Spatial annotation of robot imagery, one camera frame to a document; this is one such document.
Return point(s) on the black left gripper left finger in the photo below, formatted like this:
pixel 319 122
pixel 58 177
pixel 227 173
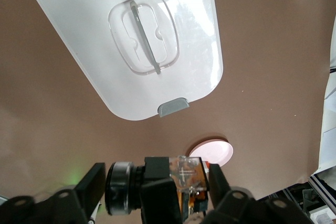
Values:
pixel 89 184

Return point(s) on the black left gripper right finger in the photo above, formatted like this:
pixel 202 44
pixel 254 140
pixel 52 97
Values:
pixel 218 182

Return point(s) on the pink round plate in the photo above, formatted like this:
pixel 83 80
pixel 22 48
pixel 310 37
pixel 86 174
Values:
pixel 212 153

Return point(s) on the white lidded pink container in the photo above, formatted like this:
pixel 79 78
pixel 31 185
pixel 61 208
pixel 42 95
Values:
pixel 105 51

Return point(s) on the brown table mat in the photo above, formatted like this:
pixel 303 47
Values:
pixel 262 51

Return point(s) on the aluminium frame profile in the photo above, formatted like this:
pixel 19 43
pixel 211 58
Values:
pixel 323 186

